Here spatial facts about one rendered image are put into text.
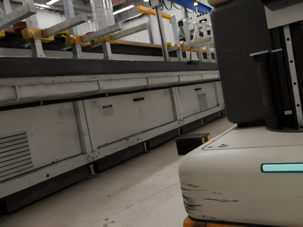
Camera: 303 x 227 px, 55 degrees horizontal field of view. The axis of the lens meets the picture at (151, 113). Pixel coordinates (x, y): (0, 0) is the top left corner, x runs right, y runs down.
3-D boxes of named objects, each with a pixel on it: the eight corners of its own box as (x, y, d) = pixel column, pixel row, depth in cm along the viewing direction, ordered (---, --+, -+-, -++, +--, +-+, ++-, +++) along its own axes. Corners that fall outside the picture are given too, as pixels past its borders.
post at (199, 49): (204, 67, 303) (197, 21, 301) (203, 67, 300) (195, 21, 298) (201, 68, 305) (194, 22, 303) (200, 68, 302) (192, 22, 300)
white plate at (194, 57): (198, 61, 288) (196, 52, 288) (187, 61, 266) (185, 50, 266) (198, 61, 289) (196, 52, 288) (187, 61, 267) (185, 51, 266)
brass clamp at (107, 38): (118, 42, 182) (117, 34, 181) (104, 40, 170) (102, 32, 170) (111, 44, 185) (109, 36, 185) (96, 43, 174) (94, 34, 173)
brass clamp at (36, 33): (55, 39, 140) (53, 29, 139) (30, 37, 128) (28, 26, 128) (47, 43, 143) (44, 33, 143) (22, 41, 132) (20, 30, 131)
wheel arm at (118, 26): (124, 30, 144) (122, 22, 144) (119, 30, 141) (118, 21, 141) (65, 51, 168) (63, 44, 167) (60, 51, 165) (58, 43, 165)
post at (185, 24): (195, 69, 282) (187, 19, 280) (194, 69, 279) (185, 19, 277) (192, 69, 284) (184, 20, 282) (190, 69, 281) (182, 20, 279)
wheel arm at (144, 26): (149, 30, 165) (148, 22, 165) (146, 29, 162) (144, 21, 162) (94, 48, 188) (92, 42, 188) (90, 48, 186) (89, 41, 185)
